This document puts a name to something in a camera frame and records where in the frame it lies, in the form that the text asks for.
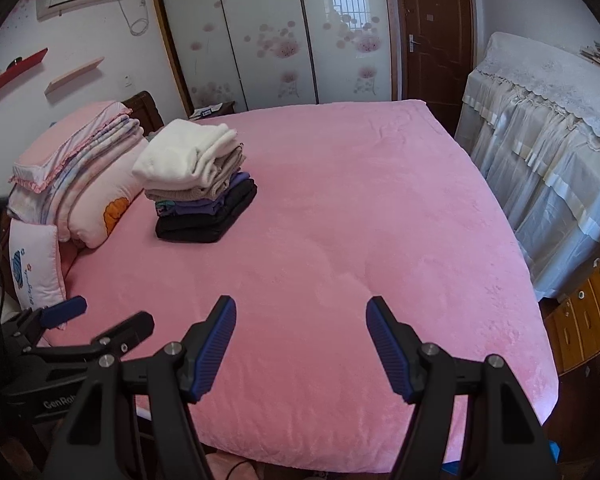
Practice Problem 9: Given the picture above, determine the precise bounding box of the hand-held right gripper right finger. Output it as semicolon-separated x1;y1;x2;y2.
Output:
365;296;563;480

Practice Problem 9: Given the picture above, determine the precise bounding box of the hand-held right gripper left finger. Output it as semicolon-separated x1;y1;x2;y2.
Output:
42;295;237;480

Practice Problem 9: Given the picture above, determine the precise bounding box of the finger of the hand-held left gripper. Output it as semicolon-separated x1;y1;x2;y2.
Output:
30;311;156;366
2;295;88;347

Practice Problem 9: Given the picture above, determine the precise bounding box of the white knit cardigan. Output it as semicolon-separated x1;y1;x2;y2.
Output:
131;118;245;192

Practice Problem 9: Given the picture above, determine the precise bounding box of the small white pillow blue print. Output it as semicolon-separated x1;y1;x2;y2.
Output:
7;222;69;331

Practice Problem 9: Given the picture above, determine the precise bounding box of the pink pillow with orange print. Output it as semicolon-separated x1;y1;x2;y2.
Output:
55;137;151;250

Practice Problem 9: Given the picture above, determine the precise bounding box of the black folded garment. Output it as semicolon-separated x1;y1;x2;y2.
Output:
155;180;259;244

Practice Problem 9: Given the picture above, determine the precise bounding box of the pink bed blanket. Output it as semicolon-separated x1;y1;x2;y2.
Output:
45;99;561;474

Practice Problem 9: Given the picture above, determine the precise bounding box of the folded pink quilt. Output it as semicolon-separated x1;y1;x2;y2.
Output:
7;101;146;226

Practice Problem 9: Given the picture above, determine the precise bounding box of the purple folded garment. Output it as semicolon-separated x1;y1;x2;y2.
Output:
155;172;254;216

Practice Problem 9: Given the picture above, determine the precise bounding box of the wooden drawer cabinet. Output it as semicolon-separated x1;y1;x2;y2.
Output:
540;236;600;377

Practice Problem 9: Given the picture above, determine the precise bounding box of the dark wooden headboard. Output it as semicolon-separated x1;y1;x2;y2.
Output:
121;91;165;136

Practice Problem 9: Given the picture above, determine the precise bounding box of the dark wooden nightstand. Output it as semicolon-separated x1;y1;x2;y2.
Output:
187;101;237;121

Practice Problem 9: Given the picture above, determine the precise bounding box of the lace-covered furniture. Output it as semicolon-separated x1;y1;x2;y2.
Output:
454;31;600;304

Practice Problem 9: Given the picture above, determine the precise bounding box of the brown wooden door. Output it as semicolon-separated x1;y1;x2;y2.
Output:
390;0;476;137

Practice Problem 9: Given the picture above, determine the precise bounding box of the floral sliding-door wardrobe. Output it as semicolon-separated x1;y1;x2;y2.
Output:
147;0;399;119

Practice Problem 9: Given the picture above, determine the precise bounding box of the light wooden wall shelf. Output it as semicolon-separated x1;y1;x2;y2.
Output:
44;56;106;96

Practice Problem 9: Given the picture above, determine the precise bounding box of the red wall shelf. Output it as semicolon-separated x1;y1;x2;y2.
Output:
0;47;49;103

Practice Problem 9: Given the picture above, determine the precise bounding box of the air conditioner cable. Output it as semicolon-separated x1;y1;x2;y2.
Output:
120;0;151;37

